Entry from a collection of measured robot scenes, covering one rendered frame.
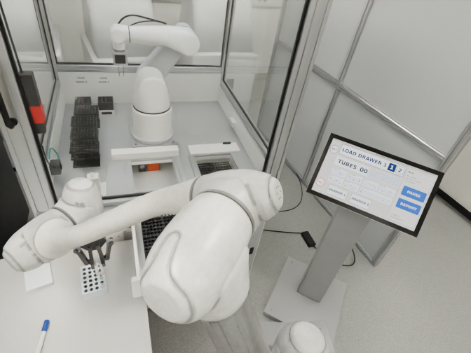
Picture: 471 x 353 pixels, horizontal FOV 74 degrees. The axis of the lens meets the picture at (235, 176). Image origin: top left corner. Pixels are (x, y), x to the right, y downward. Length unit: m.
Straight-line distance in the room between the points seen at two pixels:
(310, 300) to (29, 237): 1.80
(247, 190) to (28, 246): 0.59
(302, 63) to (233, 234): 0.82
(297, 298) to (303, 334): 1.29
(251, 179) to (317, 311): 1.78
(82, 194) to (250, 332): 0.60
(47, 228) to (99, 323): 0.51
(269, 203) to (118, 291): 0.91
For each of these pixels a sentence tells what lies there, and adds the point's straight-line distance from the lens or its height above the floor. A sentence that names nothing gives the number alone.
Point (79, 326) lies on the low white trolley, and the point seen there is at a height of 0.76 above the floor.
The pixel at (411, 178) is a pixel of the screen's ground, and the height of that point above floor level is 1.14.
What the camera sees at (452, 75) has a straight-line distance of 2.16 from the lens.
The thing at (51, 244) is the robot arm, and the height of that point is 1.25.
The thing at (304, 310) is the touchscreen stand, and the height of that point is 0.04.
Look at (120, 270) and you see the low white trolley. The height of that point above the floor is 0.76.
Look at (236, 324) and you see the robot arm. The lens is 0.62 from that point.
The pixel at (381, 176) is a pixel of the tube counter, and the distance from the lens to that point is 1.59.
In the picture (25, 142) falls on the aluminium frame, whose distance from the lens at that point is 1.20.
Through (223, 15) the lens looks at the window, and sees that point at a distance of 1.06.
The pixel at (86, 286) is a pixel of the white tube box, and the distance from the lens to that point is 1.38.
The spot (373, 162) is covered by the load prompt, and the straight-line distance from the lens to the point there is 1.59.
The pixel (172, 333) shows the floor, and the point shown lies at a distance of 2.11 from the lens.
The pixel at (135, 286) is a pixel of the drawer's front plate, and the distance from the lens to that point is 1.22.
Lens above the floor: 1.93
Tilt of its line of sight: 39 degrees down
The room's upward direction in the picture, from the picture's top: 11 degrees clockwise
